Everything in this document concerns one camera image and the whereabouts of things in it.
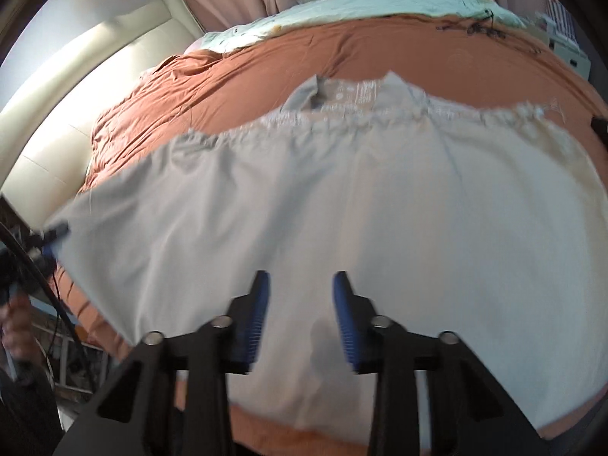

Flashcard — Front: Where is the beige jacket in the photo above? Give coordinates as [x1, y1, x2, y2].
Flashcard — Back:
[51, 74, 607, 443]

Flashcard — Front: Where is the person left hand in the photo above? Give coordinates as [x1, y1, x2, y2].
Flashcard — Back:
[1, 291, 43, 381]

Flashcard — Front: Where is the cream padded headboard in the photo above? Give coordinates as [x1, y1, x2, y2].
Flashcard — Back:
[1, 0, 203, 228]

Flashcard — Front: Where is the brown bed cover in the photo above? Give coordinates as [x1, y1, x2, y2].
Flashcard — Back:
[51, 11, 608, 456]

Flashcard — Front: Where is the light blue blanket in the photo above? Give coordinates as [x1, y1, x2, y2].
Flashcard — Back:
[187, 0, 524, 54]

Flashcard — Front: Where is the white bedside cabinet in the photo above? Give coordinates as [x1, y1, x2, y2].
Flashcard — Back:
[534, 0, 592, 80]

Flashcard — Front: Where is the black camera cable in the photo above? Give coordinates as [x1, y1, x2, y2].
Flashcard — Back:
[0, 222, 96, 390]

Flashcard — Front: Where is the black cable on bed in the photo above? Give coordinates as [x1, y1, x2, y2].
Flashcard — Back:
[436, 8, 543, 56]

